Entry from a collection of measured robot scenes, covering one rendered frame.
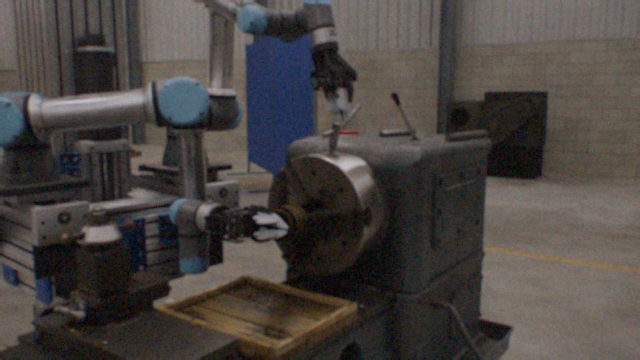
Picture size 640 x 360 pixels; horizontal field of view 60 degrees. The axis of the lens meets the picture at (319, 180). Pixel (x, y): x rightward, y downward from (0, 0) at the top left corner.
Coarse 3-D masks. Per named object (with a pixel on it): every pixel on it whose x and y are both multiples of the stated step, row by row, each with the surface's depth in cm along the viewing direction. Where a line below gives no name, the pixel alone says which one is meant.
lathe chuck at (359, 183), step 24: (312, 168) 142; (336, 168) 137; (360, 168) 142; (312, 192) 143; (336, 192) 138; (360, 192) 135; (312, 240) 145; (336, 240) 140; (360, 240) 136; (312, 264) 146; (336, 264) 141
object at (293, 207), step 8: (280, 208) 134; (288, 208) 133; (296, 208) 135; (280, 216) 131; (288, 216) 131; (296, 216) 132; (304, 216) 134; (288, 224) 130; (296, 224) 132; (304, 224) 134; (288, 232) 130; (296, 232) 132; (304, 232) 135; (280, 240) 132; (288, 240) 134; (296, 240) 137
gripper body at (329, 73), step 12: (324, 48) 150; (336, 48) 152; (312, 60) 150; (324, 60) 151; (312, 72) 151; (324, 72) 149; (336, 72) 150; (312, 84) 151; (324, 84) 150; (336, 84) 149
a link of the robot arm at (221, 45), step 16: (224, 16) 182; (224, 32) 184; (208, 48) 187; (224, 48) 185; (208, 64) 188; (224, 64) 186; (208, 80) 189; (224, 80) 187; (224, 96) 187; (224, 112) 188; (240, 112) 193; (224, 128) 192
